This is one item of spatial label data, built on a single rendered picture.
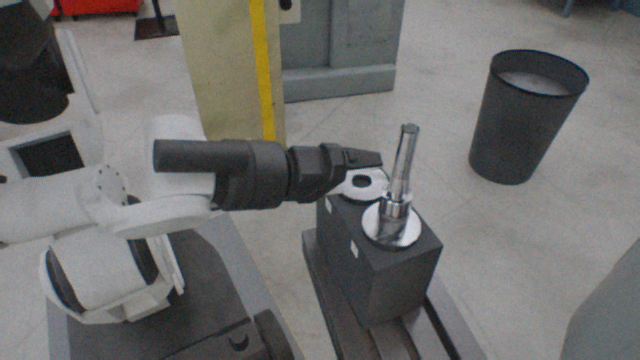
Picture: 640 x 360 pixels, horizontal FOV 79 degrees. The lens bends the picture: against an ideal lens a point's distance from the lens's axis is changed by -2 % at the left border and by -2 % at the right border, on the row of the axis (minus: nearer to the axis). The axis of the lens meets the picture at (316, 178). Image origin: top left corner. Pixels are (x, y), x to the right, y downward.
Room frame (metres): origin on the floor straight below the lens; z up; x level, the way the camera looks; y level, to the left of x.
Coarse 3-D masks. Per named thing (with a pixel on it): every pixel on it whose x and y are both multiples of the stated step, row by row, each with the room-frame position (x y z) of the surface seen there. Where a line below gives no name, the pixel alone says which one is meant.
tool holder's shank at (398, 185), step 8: (400, 128) 0.40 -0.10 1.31; (408, 128) 0.39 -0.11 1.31; (416, 128) 0.40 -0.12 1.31; (400, 136) 0.39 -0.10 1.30; (408, 136) 0.38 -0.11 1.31; (416, 136) 0.39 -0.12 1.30; (400, 144) 0.39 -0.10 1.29; (408, 144) 0.38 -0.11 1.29; (416, 144) 0.39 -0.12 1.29; (400, 152) 0.39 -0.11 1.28; (408, 152) 0.38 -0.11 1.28; (400, 160) 0.39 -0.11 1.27; (408, 160) 0.38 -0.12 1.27; (400, 168) 0.38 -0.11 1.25; (408, 168) 0.38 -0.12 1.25; (392, 176) 0.39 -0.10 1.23; (400, 176) 0.38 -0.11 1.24; (408, 176) 0.39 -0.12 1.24; (392, 184) 0.39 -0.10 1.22; (400, 184) 0.38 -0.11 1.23; (408, 184) 0.39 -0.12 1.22; (392, 192) 0.38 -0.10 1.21; (400, 192) 0.38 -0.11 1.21
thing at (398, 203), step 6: (384, 186) 0.41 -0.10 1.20; (384, 192) 0.39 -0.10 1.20; (408, 192) 0.39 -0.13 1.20; (384, 198) 0.38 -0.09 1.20; (390, 198) 0.38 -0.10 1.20; (396, 198) 0.38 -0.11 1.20; (402, 198) 0.38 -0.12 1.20; (408, 198) 0.38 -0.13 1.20; (390, 204) 0.37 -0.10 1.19; (396, 204) 0.37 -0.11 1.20; (402, 204) 0.37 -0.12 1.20; (408, 204) 0.38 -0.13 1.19
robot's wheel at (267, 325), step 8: (264, 312) 0.54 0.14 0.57; (272, 312) 0.53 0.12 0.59; (256, 320) 0.52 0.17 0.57; (264, 320) 0.51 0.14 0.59; (272, 320) 0.51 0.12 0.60; (264, 328) 0.48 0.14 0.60; (272, 328) 0.48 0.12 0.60; (280, 328) 0.48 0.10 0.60; (264, 336) 0.47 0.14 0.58; (272, 336) 0.46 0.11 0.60; (280, 336) 0.46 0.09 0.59; (272, 344) 0.44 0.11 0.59; (280, 344) 0.44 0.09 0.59; (288, 344) 0.45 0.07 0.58; (272, 352) 0.43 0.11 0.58; (280, 352) 0.43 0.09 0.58; (288, 352) 0.43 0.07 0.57
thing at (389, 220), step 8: (384, 208) 0.38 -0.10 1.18; (392, 208) 0.37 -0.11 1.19; (408, 208) 0.38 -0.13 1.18; (384, 216) 0.38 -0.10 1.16; (392, 216) 0.37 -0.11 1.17; (400, 216) 0.37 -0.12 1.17; (408, 216) 0.38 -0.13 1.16; (376, 224) 0.39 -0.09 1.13; (384, 224) 0.38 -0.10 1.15; (392, 224) 0.37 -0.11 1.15; (400, 224) 0.37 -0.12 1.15; (384, 232) 0.38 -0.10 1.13; (392, 232) 0.37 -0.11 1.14; (400, 232) 0.37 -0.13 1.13
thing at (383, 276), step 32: (352, 192) 0.46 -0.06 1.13; (320, 224) 0.50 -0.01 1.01; (352, 224) 0.40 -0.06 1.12; (416, 224) 0.39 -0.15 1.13; (352, 256) 0.38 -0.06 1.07; (384, 256) 0.34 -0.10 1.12; (416, 256) 0.34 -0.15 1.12; (352, 288) 0.37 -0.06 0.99; (384, 288) 0.33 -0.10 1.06; (416, 288) 0.35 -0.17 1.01; (384, 320) 0.33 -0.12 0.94
